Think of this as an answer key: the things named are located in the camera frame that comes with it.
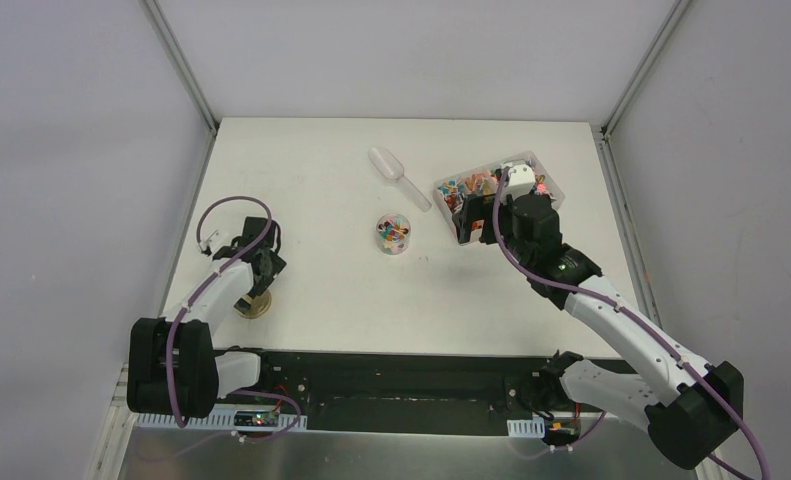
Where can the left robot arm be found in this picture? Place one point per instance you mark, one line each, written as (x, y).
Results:
(174, 368)

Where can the clear plastic scoop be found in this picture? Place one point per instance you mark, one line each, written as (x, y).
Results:
(392, 170)

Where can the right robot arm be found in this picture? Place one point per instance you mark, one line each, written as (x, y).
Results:
(687, 406)

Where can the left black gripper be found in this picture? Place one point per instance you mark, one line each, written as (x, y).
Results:
(266, 266)

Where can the clear plastic jar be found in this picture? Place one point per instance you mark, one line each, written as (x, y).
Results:
(393, 233)

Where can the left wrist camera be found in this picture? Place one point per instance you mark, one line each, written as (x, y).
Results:
(209, 243)

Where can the wooden jar lid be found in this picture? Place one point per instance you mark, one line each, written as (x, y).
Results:
(253, 307)

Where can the right slotted cable duct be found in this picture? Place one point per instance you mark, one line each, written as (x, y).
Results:
(526, 428)

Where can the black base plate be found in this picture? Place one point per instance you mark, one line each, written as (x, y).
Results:
(410, 394)

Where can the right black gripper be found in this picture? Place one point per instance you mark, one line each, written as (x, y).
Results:
(474, 208)

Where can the compartmented candy tray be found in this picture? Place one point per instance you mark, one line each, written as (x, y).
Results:
(451, 193)

